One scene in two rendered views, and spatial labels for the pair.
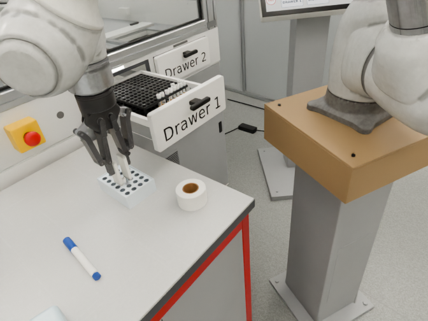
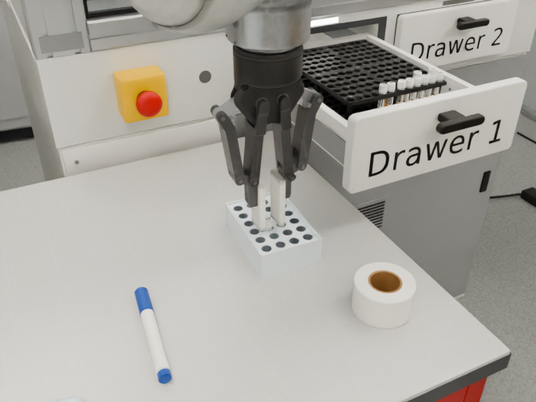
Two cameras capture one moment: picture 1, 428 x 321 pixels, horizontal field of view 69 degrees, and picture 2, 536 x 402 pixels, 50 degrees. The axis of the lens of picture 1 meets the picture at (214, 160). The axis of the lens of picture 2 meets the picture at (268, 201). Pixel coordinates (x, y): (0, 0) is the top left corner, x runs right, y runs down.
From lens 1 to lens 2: 0.05 m
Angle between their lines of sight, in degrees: 18
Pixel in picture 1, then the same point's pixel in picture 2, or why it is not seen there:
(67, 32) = not seen: outside the picture
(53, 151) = (174, 135)
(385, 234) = not seen: outside the picture
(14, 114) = (136, 57)
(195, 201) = (386, 311)
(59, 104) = (209, 57)
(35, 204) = (118, 213)
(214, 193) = (428, 309)
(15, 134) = (127, 88)
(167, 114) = (388, 126)
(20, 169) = (117, 147)
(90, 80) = (267, 25)
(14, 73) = not seen: outside the picture
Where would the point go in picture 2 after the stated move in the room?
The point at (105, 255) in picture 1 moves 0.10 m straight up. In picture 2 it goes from (191, 344) to (184, 274)
